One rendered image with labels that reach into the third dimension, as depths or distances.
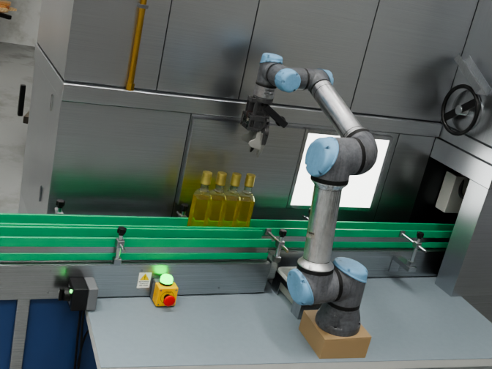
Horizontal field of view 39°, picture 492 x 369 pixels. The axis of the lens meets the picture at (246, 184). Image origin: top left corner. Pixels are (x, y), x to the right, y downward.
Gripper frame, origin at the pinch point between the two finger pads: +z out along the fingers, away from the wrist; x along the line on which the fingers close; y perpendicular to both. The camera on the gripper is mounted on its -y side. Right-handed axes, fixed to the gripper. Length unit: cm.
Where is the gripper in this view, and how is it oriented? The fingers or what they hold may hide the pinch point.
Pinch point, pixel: (256, 151)
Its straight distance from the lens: 250.2
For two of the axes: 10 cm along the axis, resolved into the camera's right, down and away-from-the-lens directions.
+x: 3.9, 3.8, -8.4
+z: -2.1, 9.2, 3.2
